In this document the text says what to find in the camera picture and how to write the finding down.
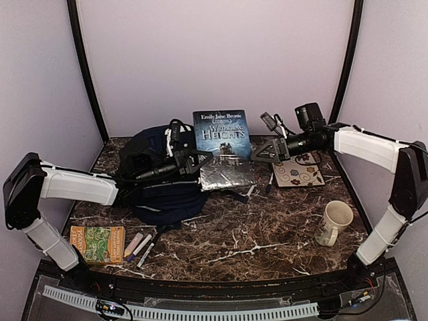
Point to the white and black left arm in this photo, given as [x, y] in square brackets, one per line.
[32, 180]

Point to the black right corner frame post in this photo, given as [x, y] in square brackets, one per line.
[348, 60]

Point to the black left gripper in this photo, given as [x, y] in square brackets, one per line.
[184, 162]

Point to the navy blue student backpack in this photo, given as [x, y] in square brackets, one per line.
[149, 183]

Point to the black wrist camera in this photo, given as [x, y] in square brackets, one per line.
[274, 124]
[172, 134]

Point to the floral patterned notebook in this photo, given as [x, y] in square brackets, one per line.
[300, 171]

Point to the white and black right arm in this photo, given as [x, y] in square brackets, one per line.
[389, 173]

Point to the white marker red cap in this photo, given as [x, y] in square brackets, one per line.
[250, 191]

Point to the grey slotted cable duct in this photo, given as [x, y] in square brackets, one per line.
[166, 309]

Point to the dark blue Wuthering Heights book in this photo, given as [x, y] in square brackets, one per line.
[225, 134]

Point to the white marker purple cap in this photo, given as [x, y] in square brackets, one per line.
[139, 247]

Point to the black corner frame post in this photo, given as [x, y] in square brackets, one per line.
[348, 60]
[85, 69]

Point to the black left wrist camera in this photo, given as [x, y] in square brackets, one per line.
[172, 134]

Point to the cream ceramic mug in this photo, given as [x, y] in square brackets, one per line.
[336, 218]

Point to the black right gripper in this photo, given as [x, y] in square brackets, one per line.
[277, 150]

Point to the white marker blue cap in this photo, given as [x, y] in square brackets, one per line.
[270, 182]

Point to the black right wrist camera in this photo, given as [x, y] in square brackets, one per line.
[274, 124]

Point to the black front table rail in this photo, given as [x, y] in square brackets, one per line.
[117, 282]

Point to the white marker black cap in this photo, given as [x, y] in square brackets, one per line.
[159, 231]

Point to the black left corner frame post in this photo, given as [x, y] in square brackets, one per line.
[85, 69]

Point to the green Storey Treehouse book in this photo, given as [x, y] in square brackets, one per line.
[99, 245]

